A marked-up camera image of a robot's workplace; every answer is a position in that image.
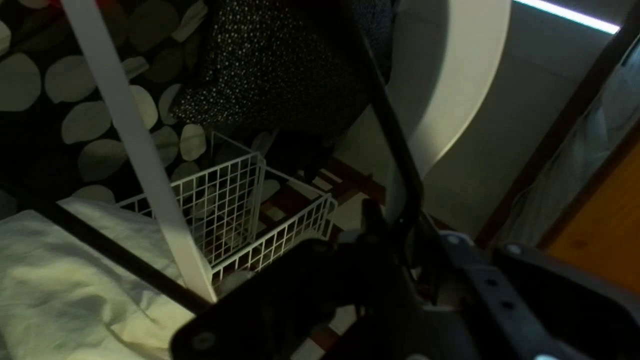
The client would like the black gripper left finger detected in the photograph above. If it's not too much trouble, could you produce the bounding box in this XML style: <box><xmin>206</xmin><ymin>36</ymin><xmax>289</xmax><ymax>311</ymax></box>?
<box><xmin>169</xmin><ymin>198</ymin><xmax>431</xmax><ymax>360</ymax></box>

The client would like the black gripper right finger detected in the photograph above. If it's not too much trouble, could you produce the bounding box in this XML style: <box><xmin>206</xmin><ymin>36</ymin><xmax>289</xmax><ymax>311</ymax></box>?
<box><xmin>398</xmin><ymin>228</ymin><xmax>640</xmax><ymax>360</ymax></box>

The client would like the white crumpled cloth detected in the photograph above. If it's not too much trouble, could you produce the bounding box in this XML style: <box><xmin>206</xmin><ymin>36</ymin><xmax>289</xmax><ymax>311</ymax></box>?
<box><xmin>0</xmin><ymin>194</ymin><xmax>202</xmax><ymax>360</ymax></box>

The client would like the dark speckled pillow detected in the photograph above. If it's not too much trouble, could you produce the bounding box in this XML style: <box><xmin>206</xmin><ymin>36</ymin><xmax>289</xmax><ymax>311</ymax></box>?
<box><xmin>169</xmin><ymin>0</ymin><xmax>400</xmax><ymax>145</ymax></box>

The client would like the white round plastic object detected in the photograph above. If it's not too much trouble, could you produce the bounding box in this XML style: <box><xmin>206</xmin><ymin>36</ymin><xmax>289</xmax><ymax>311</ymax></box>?
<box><xmin>384</xmin><ymin>0</ymin><xmax>516</xmax><ymax>179</ymax></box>

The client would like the black grey spotted duvet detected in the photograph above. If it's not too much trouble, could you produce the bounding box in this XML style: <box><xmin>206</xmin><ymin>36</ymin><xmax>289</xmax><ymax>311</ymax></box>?
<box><xmin>0</xmin><ymin>0</ymin><xmax>210</xmax><ymax>222</ymax></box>

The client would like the wooden bunk bed frame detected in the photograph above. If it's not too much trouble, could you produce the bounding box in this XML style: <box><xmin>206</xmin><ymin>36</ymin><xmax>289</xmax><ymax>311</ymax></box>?
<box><xmin>474</xmin><ymin>12</ymin><xmax>640</xmax><ymax>296</ymax></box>

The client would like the white wire basket rack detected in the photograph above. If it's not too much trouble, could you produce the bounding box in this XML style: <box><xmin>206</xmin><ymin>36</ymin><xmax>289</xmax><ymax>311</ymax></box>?
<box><xmin>117</xmin><ymin>130</ymin><xmax>341</xmax><ymax>292</ymax></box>

